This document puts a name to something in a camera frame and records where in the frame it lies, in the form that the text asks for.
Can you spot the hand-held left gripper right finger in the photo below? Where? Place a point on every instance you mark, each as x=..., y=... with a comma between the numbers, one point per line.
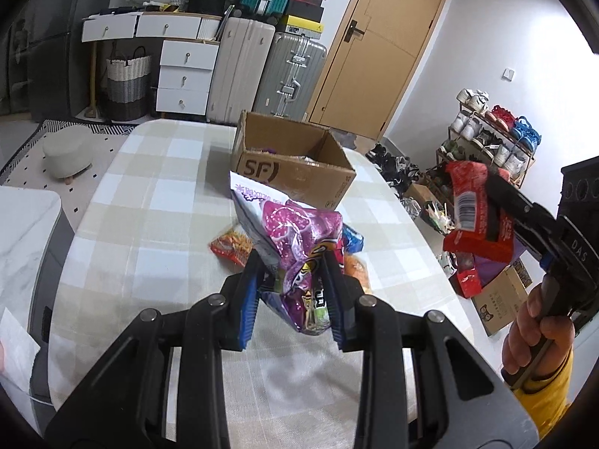
x=334, y=308

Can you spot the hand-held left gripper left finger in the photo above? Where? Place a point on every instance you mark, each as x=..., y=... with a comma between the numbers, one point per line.
x=247, y=304

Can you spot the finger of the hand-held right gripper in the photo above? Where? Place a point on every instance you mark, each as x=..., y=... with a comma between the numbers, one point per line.
x=519, y=206
x=545, y=259

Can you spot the orange white snack bag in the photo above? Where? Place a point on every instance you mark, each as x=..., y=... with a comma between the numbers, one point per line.
x=358, y=271

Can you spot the red barcode snack packet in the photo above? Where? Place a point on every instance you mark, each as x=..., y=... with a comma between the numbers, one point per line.
x=470, y=196

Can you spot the orange-red snack bag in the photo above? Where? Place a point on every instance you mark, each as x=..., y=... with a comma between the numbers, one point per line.
x=231, y=245

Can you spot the blue cookie packet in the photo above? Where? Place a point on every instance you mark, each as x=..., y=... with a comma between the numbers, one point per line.
x=353, y=238

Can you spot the purple snack bag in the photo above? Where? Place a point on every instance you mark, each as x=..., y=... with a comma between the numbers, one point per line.
x=295, y=243

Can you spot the brown cardboard box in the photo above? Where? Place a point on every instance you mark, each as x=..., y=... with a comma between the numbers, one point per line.
x=281, y=168

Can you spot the person's right forearm yellow sleeve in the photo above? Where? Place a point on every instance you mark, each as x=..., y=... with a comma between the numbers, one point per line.
x=547, y=402

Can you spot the person's right hand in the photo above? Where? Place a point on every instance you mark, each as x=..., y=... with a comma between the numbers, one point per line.
x=552, y=336

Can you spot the owl print cardboard box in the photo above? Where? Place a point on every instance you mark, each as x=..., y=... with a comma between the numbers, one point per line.
x=498, y=301

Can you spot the small red packet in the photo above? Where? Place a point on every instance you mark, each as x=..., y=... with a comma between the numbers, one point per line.
x=468, y=280

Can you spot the shoe rack with shoes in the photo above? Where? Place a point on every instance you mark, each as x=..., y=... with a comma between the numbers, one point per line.
x=510, y=126

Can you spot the pile of dark shoes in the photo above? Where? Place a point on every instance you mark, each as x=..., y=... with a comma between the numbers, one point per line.
x=393, y=163

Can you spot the wooden door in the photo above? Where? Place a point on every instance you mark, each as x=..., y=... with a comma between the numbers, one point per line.
x=388, y=46

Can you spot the silver suitcase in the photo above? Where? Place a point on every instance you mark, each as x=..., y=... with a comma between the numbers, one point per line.
x=290, y=75

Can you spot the grey round stool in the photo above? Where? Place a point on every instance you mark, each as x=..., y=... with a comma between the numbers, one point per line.
x=68, y=154

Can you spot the beige suitcase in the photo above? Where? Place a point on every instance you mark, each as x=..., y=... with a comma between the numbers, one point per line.
x=238, y=70

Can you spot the white marble side table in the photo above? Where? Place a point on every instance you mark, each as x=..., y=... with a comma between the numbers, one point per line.
x=23, y=234

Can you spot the white paper sheet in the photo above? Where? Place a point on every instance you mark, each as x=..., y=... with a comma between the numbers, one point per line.
x=16, y=351

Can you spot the woven laundry basket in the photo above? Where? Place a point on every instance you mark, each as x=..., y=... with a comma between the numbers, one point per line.
x=126, y=84

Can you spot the white drawer desk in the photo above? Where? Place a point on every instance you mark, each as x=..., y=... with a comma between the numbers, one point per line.
x=185, y=61

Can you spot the patterned rug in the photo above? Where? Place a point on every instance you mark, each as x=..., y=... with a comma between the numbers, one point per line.
x=28, y=149

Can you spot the yellow shoe box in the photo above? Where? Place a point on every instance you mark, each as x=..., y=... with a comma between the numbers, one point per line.
x=302, y=25

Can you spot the plain black shoe box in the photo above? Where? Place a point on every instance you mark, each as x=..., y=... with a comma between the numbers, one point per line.
x=304, y=9

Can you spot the white perforated basket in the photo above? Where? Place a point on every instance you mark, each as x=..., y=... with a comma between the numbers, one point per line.
x=180, y=1

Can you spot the dark grey cabinet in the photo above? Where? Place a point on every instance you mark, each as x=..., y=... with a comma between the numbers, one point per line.
x=42, y=56

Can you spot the white light switch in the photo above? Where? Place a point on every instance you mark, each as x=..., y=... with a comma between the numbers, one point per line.
x=508, y=74

